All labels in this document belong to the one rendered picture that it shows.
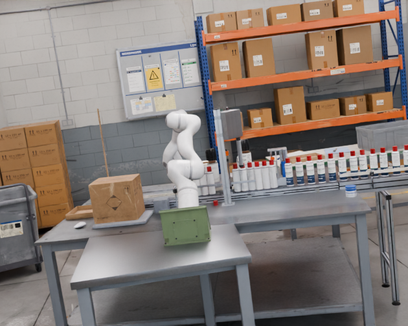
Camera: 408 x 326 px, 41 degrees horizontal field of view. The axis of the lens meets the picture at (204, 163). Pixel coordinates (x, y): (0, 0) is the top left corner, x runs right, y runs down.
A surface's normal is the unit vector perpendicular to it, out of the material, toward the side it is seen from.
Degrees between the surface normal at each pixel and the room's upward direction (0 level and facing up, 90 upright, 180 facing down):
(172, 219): 90
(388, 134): 90
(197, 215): 90
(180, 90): 90
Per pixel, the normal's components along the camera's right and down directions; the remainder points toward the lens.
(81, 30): 0.08, 0.15
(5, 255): 0.41, 0.15
